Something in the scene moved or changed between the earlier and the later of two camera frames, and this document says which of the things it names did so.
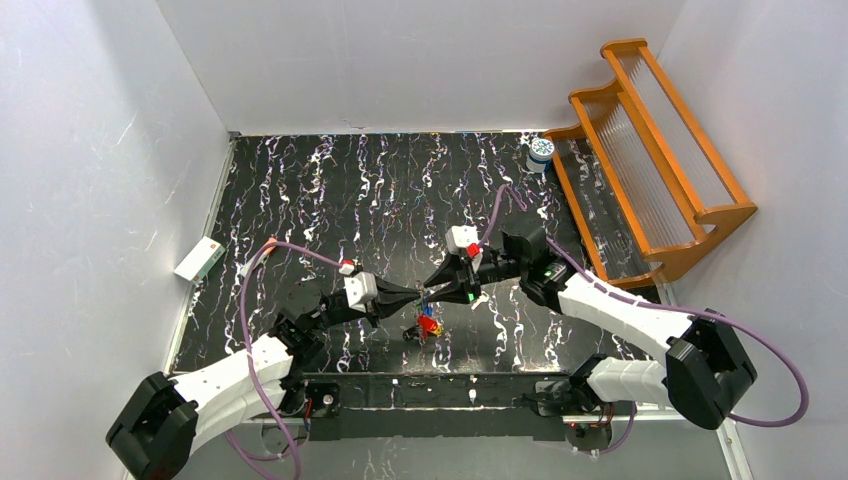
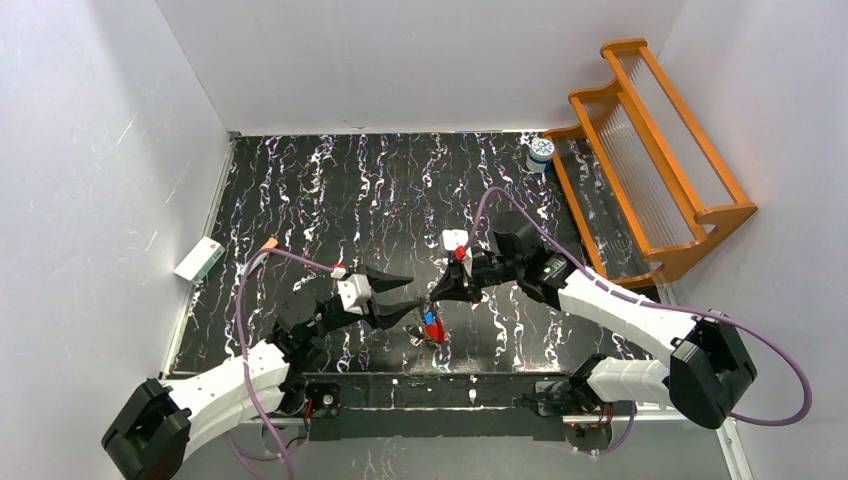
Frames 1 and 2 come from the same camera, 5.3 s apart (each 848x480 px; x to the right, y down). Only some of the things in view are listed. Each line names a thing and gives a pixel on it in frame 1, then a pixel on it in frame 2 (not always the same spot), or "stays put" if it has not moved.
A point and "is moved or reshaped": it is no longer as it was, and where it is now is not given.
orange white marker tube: [263, 256] stays put
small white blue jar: [540, 155] stays put
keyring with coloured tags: [426, 325] is moved or reshaped
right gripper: [468, 278] stays put
